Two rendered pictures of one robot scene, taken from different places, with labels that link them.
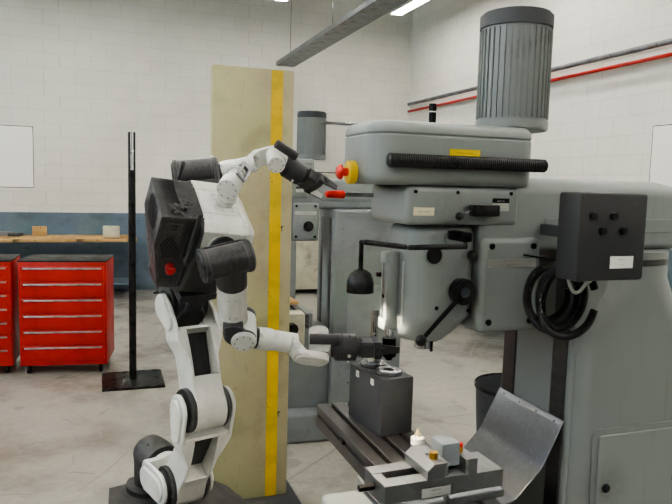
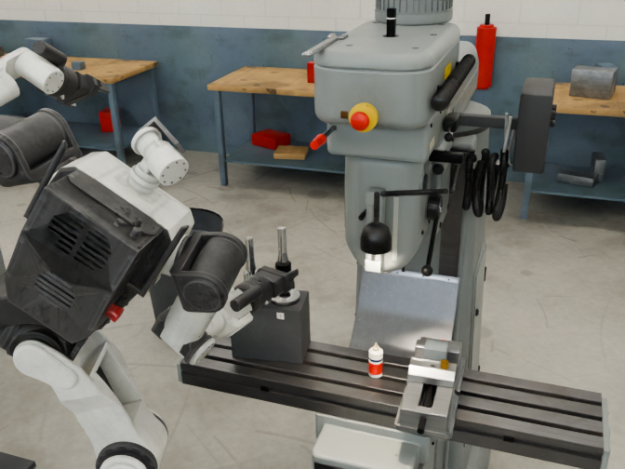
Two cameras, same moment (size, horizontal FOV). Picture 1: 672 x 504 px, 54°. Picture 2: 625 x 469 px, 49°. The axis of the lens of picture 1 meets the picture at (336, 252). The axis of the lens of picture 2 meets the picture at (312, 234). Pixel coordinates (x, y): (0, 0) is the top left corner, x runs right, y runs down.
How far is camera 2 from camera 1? 153 cm
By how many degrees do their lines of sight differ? 52
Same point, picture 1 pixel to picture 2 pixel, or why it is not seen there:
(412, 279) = (409, 213)
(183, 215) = (145, 234)
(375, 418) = (290, 349)
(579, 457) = (468, 300)
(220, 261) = (230, 278)
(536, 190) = not seen: hidden behind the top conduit
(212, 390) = (149, 424)
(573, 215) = (541, 116)
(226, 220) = (173, 213)
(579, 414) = (469, 267)
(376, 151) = (418, 93)
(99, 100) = not seen: outside the picture
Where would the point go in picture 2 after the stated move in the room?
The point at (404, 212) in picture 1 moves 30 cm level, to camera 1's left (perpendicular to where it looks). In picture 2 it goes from (422, 151) to (343, 192)
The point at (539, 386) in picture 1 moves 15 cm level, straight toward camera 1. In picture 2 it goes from (422, 254) to (456, 273)
